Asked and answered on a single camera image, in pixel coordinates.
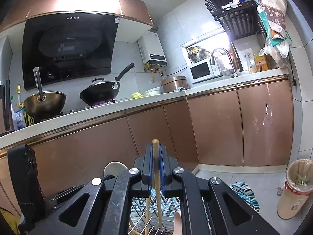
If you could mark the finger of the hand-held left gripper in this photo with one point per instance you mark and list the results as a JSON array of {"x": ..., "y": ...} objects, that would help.
[{"x": 67, "y": 194}]

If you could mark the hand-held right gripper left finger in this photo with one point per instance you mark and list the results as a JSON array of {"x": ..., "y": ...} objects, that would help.
[{"x": 150, "y": 169}]

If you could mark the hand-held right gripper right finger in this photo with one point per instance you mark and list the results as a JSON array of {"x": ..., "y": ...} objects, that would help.
[{"x": 162, "y": 169}]

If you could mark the single wooden chopstick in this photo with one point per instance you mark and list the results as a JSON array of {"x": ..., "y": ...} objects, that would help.
[
  {"x": 155, "y": 149},
  {"x": 147, "y": 213}
]

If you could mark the white ceramic spoon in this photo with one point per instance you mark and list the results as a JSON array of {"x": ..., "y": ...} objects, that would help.
[{"x": 115, "y": 168}]

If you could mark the yellow fabric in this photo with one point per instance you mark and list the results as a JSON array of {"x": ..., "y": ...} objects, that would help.
[{"x": 8, "y": 221}]

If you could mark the blue and white bag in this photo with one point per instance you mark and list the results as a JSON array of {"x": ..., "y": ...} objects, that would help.
[{"x": 19, "y": 120}]

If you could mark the copper lower cabinets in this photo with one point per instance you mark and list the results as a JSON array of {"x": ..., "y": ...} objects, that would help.
[{"x": 215, "y": 127}]

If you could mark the plate of chopped greens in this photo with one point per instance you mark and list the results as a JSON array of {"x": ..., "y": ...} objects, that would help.
[{"x": 137, "y": 95}]

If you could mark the white bowl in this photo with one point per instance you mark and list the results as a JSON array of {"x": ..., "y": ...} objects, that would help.
[{"x": 152, "y": 91}]

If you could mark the clear oil bottle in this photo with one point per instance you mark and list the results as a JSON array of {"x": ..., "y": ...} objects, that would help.
[{"x": 18, "y": 98}]

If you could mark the grey rag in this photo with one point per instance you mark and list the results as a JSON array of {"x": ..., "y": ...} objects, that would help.
[{"x": 179, "y": 89}]

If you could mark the black gas stove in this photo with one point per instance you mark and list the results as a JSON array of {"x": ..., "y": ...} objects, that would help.
[{"x": 73, "y": 111}]

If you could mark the blue zigzag cloth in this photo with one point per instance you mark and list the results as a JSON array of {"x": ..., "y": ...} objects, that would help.
[{"x": 244, "y": 193}]

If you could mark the copper rice cooker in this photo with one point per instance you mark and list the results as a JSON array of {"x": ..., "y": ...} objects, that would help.
[{"x": 174, "y": 83}]

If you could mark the black wok with lid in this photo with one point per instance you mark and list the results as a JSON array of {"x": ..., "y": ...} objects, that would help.
[{"x": 100, "y": 93}]

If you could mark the white microwave oven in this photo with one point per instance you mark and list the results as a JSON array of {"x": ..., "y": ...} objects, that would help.
[{"x": 201, "y": 71}]

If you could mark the stacked steel bowls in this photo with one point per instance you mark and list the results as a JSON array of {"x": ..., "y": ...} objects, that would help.
[{"x": 198, "y": 53}]

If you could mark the white gas water heater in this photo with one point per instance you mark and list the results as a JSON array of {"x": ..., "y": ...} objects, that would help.
[{"x": 152, "y": 47}]

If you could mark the steel kitchen faucet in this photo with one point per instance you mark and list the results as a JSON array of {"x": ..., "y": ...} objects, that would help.
[{"x": 220, "y": 49}]

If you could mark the beige trash bin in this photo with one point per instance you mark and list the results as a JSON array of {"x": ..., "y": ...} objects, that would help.
[{"x": 293, "y": 198}]

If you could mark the clear spray bottle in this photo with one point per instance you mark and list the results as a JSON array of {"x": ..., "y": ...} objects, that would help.
[{"x": 250, "y": 64}]

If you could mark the black range hood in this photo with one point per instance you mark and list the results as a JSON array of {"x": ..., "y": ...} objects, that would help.
[{"x": 68, "y": 46}]

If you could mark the yellow box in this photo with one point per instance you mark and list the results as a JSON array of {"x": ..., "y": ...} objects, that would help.
[{"x": 261, "y": 63}]

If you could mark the small white plastic bag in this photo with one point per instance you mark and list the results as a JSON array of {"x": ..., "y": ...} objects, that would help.
[{"x": 276, "y": 52}]

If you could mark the black dish rack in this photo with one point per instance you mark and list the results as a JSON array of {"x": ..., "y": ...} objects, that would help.
[{"x": 234, "y": 19}]

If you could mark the crumpled white cloth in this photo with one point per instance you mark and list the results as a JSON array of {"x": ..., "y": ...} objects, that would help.
[{"x": 229, "y": 3}]

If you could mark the green and white packet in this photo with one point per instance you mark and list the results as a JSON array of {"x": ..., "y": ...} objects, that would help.
[{"x": 267, "y": 24}]

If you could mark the brown floral apron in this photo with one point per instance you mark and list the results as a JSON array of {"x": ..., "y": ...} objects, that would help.
[{"x": 271, "y": 7}]

